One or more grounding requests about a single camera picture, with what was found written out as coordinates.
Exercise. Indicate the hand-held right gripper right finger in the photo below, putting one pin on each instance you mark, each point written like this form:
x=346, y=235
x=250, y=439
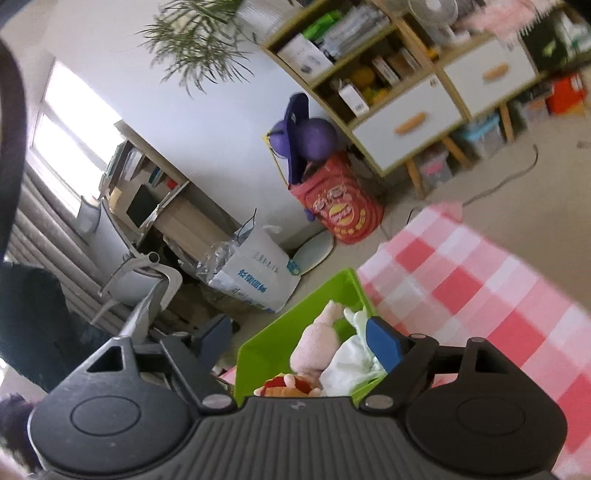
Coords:
x=382, y=345

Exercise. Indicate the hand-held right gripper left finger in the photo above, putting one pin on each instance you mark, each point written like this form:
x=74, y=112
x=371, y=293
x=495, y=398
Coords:
x=217, y=337

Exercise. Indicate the white soft cloth toy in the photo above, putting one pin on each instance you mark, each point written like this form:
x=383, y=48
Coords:
x=347, y=365

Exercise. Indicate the green plastic bin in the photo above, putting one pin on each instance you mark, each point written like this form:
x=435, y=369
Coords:
x=268, y=350

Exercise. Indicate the pink plush rabbit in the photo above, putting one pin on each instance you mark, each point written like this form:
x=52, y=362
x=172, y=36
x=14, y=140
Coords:
x=315, y=341

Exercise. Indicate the red and orange plush toy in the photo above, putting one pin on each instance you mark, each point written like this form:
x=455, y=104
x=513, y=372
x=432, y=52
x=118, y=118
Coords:
x=278, y=386

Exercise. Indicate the white sack with blue print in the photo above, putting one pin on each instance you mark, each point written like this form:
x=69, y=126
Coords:
x=258, y=277

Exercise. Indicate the clear plastic bag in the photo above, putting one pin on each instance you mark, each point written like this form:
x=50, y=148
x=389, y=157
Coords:
x=214, y=261

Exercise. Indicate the grey office chair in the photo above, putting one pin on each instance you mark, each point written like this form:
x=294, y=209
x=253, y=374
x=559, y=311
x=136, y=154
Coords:
x=138, y=281

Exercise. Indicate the pink checkered blanket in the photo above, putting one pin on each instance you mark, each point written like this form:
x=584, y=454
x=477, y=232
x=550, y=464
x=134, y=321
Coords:
x=461, y=286

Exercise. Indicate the pale oval floor scale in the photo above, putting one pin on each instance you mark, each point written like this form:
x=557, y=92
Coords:
x=314, y=251

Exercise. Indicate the wooden desk with shelves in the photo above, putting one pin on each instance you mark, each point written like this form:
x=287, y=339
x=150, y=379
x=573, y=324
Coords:
x=184, y=217

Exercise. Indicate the red printed snack bag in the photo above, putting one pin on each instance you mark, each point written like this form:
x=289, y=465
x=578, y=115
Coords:
x=339, y=207

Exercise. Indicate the wooden shelf cabinet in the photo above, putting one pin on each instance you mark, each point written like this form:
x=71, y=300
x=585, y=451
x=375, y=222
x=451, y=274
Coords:
x=414, y=179

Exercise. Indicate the dark cloth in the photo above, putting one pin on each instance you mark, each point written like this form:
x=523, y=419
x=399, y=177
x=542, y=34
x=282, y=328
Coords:
x=37, y=323

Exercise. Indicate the clear storage box pink contents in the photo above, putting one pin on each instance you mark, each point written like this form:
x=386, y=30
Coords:
x=433, y=167

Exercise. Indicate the grey curtain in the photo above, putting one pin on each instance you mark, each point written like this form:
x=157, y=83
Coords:
x=41, y=249

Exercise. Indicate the purple exercise ball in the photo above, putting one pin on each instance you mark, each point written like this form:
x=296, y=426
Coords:
x=317, y=138

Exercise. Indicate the dark purple board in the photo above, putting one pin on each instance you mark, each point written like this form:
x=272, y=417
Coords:
x=295, y=134

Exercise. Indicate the clear storage box blue lid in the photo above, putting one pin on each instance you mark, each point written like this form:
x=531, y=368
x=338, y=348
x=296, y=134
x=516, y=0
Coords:
x=480, y=136

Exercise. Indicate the small white box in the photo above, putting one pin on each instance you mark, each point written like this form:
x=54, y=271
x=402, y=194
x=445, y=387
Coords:
x=354, y=99

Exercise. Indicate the bright window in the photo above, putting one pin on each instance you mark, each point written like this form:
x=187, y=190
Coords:
x=69, y=124

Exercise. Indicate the yellow toy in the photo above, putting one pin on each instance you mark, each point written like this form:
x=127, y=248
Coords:
x=367, y=83

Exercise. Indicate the white cardboard box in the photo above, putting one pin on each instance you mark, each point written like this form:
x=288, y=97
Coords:
x=304, y=55

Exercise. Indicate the green potted plant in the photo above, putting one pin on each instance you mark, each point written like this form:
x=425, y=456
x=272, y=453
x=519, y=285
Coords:
x=198, y=41

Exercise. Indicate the orange box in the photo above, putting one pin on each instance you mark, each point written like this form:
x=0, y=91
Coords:
x=567, y=96

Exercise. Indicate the stack of grey packets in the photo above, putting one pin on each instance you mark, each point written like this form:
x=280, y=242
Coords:
x=355, y=27

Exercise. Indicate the green packets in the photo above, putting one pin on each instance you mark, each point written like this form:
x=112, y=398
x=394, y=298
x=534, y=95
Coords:
x=323, y=25

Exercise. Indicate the white electric fan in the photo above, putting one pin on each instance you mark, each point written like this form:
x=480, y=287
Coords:
x=431, y=16

